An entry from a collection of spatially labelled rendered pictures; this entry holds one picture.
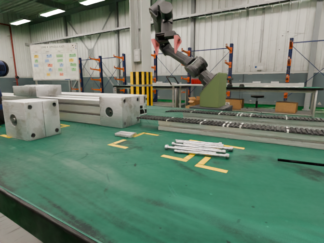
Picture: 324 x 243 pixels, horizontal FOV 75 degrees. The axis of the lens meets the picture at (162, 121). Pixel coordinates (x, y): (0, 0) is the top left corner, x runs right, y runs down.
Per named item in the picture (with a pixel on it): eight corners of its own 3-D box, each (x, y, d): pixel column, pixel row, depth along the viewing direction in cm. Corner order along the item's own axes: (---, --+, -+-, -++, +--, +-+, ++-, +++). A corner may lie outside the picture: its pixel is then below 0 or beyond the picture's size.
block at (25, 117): (68, 131, 61) (65, 99, 59) (28, 141, 51) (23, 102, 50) (47, 128, 66) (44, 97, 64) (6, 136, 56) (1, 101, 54)
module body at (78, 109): (120, 120, 78) (119, 97, 76) (100, 125, 69) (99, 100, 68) (3, 108, 115) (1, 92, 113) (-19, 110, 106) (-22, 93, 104)
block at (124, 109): (143, 121, 76) (143, 95, 74) (122, 128, 65) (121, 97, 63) (124, 119, 80) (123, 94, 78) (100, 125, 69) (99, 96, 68)
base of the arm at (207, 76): (221, 76, 123) (207, 91, 128) (211, 67, 125) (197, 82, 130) (218, 74, 115) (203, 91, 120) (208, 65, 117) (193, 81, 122)
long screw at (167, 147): (164, 149, 45) (164, 145, 45) (166, 148, 46) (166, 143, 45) (215, 156, 41) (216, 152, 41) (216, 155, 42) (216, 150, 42)
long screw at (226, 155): (229, 157, 40) (229, 153, 40) (228, 159, 39) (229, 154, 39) (175, 152, 44) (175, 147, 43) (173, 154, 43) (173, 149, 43)
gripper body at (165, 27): (174, 33, 100) (174, 19, 100) (154, 36, 104) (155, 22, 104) (178, 39, 106) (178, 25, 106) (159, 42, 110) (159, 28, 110)
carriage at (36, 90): (62, 101, 92) (60, 85, 91) (37, 103, 83) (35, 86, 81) (39, 100, 99) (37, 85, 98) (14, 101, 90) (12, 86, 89)
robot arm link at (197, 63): (208, 74, 126) (201, 80, 126) (196, 62, 128) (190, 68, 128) (209, 67, 117) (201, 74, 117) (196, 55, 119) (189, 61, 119)
